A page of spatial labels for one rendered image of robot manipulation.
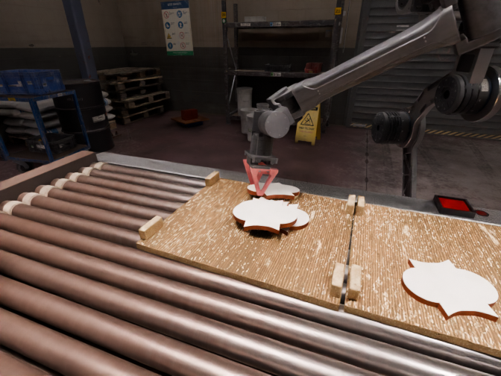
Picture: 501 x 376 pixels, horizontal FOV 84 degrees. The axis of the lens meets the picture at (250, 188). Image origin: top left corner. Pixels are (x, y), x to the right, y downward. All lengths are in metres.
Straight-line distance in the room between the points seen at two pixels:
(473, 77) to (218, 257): 1.08
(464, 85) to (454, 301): 0.89
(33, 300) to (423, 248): 0.72
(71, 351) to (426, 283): 0.55
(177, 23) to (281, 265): 5.92
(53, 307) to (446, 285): 0.65
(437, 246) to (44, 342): 0.70
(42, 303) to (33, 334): 0.06
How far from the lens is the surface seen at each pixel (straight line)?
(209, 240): 0.60
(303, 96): 0.68
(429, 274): 0.59
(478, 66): 1.30
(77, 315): 0.56
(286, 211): 0.63
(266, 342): 0.46
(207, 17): 5.93
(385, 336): 0.52
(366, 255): 0.60
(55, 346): 0.53
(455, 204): 0.91
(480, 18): 0.65
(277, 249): 0.58
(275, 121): 0.62
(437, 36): 0.64
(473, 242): 0.75
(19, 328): 0.59
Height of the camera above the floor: 1.30
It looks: 27 degrees down
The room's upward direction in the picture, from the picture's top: straight up
